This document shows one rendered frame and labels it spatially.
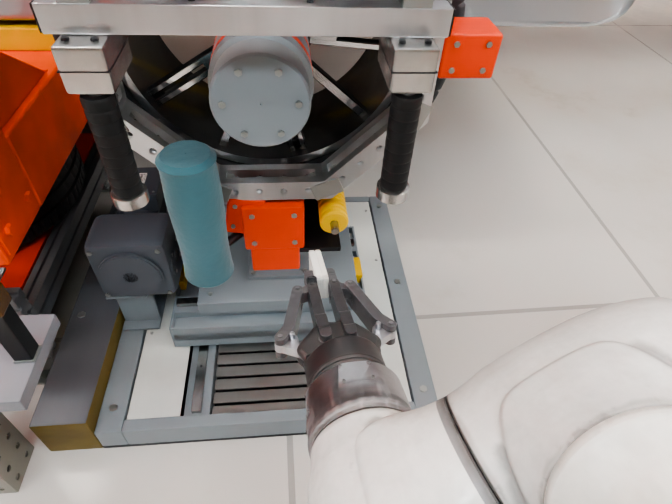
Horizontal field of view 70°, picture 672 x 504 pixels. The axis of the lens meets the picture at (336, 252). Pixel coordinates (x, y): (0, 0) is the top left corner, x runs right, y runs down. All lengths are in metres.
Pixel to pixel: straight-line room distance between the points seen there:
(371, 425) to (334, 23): 0.40
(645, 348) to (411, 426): 0.14
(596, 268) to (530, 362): 1.54
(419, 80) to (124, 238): 0.79
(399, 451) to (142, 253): 0.90
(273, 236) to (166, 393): 0.51
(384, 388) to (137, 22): 0.43
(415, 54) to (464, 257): 1.21
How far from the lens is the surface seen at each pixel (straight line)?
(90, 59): 0.56
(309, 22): 0.55
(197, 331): 1.25
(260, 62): 0.61
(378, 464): 0.33
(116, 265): 1.16
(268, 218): 0.92
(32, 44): 1.34
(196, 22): 0.56
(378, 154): 0.86
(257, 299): 1.20
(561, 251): 1.85
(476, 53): 0.82
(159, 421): 1.23
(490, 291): 1.61
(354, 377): 0.40
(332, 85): 0.91
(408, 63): 0.55
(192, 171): 0.73
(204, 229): 0.79
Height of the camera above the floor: 1.15
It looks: 45 degrees down
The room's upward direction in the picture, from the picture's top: 3 degrees clockwise
